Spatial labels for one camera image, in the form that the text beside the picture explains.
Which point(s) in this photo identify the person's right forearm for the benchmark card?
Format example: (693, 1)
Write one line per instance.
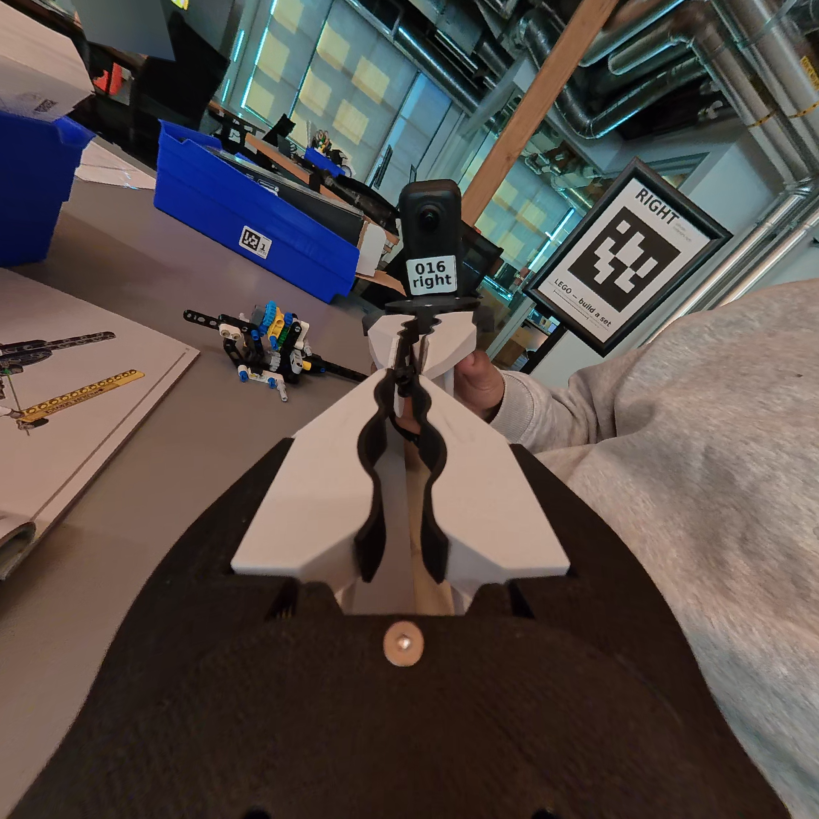
(672, 480)

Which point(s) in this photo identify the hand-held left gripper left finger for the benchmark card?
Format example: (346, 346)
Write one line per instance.
(307, 505)

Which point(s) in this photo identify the grey wall pipes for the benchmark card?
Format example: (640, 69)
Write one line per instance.
(736, 256)

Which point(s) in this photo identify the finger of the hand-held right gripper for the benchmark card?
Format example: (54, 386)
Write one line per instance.
(451, 339)
(384, 345)

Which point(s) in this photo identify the white paper sheet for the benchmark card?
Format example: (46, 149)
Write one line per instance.
(112, 167)

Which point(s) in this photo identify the metal ceiling ducts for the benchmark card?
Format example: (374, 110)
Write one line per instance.
(640, 77)

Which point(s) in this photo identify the partly built lego model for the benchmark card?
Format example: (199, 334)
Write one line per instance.
(269, 339)

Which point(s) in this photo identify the blue plastic bin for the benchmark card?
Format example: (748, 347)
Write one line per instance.
(256, 211)
(32, 192)

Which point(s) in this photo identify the small blue bin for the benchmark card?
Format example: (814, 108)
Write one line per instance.
(323, 160)

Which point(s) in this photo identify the brown cardboard box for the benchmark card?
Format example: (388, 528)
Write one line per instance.
(371, 249)

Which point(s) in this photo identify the person's right hand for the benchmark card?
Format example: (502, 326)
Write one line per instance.
(480, 384)

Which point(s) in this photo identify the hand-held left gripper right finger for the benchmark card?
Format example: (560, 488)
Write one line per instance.
(499, 505)

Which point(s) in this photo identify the lego instruction booklet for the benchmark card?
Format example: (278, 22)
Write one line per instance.
(77, 460)

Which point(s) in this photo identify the black monitor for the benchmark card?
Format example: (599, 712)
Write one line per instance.
(480, 256)

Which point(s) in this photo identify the wooden post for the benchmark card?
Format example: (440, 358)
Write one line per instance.
(537, 96)

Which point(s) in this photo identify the black framed marker sign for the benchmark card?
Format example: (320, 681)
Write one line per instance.
(627, 256)

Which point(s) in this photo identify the white cardboard box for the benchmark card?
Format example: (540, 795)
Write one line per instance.
(38, 57)

